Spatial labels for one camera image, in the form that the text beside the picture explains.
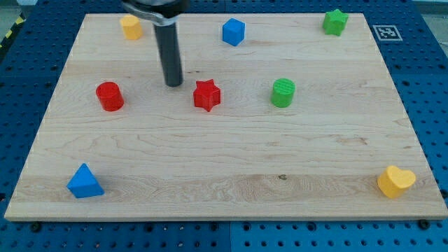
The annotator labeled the green star block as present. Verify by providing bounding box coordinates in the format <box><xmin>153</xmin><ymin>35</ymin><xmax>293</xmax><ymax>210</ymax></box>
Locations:
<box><xmin>322</xmin><ymin>8</ymin><xmax>349</xmax><ymax>36</ymax></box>

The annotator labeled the yellow heart block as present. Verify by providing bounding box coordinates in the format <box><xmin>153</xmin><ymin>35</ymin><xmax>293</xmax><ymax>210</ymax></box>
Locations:
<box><xmin>377</xmin><ymin>165</ymin><xmax>417</xmax><ymax>199</ymax></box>

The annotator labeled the yellow hexagon block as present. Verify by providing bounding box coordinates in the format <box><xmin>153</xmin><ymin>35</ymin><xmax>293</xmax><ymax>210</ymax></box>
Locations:
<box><xmin>120</xmin><ymin>15</ymin><xmax>143</xmax><ymax>40</ymax></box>

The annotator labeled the white fiducial marker tag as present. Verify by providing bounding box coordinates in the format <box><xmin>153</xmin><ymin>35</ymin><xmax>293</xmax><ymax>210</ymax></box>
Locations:
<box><xmin>373</xmin><ymin>24</ymin><xmax>403</xmax><ymax>41</ymax></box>

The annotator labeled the wooden board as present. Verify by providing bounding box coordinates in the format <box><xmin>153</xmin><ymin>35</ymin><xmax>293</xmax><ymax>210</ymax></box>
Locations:
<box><xmin>5</xmin><ymin>13</ymin><xmax>447</xmax><ymax>222</ymax></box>

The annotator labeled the red cylinder block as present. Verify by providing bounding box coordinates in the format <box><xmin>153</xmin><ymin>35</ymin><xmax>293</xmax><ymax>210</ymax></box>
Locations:
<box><xmin>95</xmin><ymin>82</ymin><xmax>124</xmax><ymax>112</ymax></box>

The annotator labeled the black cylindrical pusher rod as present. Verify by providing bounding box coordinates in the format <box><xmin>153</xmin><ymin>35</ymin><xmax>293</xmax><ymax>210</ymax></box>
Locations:
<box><xmin>153</xmin><ymin>23</ymin><xmax>183</xmax><ymax>87</ymax></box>

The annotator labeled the red star block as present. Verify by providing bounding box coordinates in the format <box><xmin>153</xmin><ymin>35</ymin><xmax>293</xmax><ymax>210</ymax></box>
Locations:
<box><xmin>193</xmin><ymin>79</ymin><xmax>221</xmax><ymax>112</ymax></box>

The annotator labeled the green cylinder block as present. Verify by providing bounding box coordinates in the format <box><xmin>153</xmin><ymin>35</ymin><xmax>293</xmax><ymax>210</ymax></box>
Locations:
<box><xmin>270</xmin><ymin>78</ymin><xmax>295</xmax><ymax>108</ymax></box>

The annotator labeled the blue triangle block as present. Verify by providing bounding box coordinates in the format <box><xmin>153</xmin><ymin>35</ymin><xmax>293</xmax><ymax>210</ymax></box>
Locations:
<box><xmin>66</xmin><ymin>163</ymin><xmax>104</xmax><ymax>198</ymax></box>

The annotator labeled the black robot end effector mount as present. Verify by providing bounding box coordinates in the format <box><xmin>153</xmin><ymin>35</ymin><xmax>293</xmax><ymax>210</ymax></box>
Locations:
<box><xmin>121</xmin><ymin>0</ymin><xmax>190</xmax><ymax>26</ymax></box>

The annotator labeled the blue cube block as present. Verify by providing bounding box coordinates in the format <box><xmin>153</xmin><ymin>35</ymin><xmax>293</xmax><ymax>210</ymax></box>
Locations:
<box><xmin>222</xmin><ymin>18</ymin><xmax>246</xmax><ymax>46</ymax></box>

